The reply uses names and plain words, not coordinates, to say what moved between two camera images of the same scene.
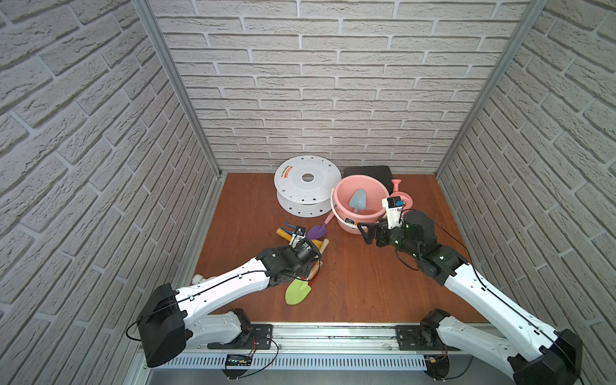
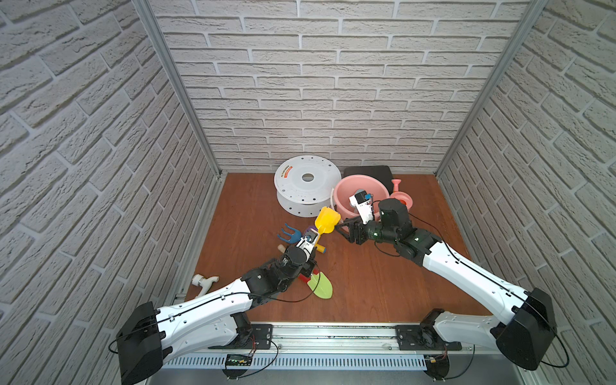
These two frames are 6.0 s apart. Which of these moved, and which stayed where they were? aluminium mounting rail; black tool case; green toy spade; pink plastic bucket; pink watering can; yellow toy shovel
Moved: green toy spade; yellow toy shovel
Stayed: pink plastic bucket; black tool case; aluminium mounting rail; pink watering can
